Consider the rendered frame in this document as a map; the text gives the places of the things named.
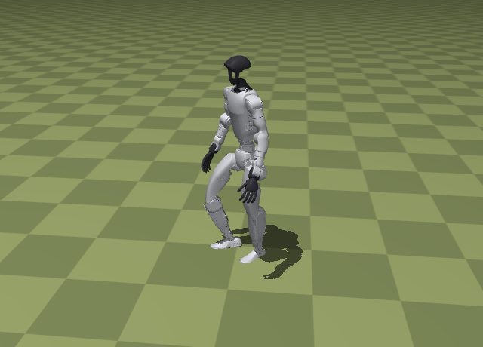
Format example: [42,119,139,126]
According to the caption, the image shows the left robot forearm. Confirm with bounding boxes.
[252,133,268,177]

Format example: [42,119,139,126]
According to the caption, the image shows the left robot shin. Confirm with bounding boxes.
[248,210,266,254]

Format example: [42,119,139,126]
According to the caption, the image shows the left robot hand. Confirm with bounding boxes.
[237,168,260,203]

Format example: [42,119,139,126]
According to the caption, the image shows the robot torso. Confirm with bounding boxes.
[227,85,259,170]

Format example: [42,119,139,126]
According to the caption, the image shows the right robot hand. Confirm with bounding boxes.
[201,143,218,173]

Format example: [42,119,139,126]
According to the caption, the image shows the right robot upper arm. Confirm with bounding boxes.
[220,86,232,127]

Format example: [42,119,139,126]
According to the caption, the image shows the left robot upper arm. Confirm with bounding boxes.
[245,94,269,144]

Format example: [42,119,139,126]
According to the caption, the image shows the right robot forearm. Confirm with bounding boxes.
[211,122,229,151]

